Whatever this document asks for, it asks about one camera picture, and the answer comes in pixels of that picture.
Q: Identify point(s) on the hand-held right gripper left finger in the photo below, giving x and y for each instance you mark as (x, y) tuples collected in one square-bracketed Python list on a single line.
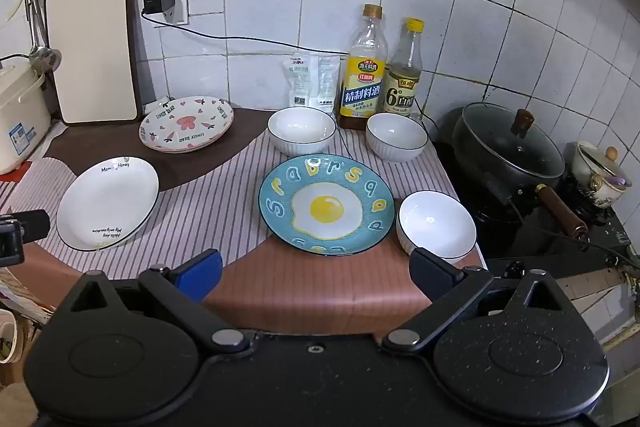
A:
[(202, 269)]

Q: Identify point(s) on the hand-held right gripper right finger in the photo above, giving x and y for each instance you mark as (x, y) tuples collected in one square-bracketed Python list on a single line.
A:
[(430, 269)]

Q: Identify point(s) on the white ribbed bowl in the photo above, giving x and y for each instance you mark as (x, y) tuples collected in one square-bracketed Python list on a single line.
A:
[(436, 224), (301, 129), (397, 137)]

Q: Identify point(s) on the white plate with black rim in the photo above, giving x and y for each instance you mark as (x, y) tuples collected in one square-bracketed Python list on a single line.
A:
[(107, 202)]

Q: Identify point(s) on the pink bear print plate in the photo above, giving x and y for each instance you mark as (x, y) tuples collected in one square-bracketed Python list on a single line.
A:
[(187, 122), (207, 149)]

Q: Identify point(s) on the blue fried egg plate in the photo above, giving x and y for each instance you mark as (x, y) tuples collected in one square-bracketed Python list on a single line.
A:
[(325, 204)]

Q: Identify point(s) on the striped brown tablecloth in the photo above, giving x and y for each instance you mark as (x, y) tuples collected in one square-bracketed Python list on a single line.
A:
[(235, 227)]

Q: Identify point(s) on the black stove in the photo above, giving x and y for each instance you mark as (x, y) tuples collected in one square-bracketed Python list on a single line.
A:
[(530, 242)]

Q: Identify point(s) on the white rice cooker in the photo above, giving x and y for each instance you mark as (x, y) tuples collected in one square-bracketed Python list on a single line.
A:
[(20, 117)]

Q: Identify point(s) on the beige round container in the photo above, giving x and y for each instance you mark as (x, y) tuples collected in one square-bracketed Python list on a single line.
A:
[(9, 337)]

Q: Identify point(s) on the metal ladle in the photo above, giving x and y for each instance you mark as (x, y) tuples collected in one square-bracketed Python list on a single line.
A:
[(40, 42)]

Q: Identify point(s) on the ceramic pot with lid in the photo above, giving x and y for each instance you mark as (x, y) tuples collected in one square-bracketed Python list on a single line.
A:
[(597, 172)]

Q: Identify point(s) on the white cutting board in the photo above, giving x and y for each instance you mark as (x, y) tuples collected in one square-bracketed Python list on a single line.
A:
[(92, 47)]

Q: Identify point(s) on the vinegar bottle yellow cap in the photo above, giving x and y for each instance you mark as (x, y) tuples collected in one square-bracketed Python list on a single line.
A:
[(405, 77)]

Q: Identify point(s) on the cooking wine bottle yellow label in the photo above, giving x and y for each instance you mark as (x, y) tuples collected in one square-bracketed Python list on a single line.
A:
[(362, 72)]

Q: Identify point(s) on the black power adapter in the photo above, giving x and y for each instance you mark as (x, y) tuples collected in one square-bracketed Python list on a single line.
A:
[(160, 2)]

